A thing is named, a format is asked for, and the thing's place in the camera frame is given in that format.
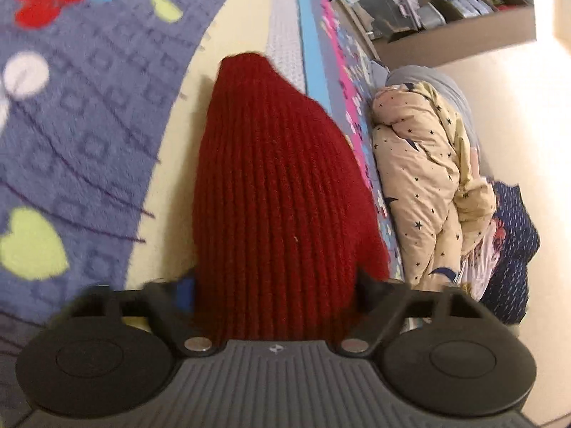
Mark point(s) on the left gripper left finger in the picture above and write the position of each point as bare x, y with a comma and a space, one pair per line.
184, 294

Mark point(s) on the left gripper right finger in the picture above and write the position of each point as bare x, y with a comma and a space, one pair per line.
368, 292

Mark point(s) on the red knitted sweater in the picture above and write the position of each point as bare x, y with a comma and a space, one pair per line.
283, 221

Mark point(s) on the beige star-patterned duvet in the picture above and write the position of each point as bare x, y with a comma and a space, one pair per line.
440, 209

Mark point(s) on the pink patterned cloth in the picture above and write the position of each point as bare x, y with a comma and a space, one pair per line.
478, 266

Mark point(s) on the navy dotted cloth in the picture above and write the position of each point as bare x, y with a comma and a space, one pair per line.
517, 239

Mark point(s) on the grey pillow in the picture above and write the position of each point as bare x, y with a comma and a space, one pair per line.
445, 86

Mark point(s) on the colourful striped floral bedspread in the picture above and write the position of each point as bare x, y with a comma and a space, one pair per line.
103, 104

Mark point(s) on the clear plastic storage box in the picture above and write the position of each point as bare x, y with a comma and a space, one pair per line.
388, 20

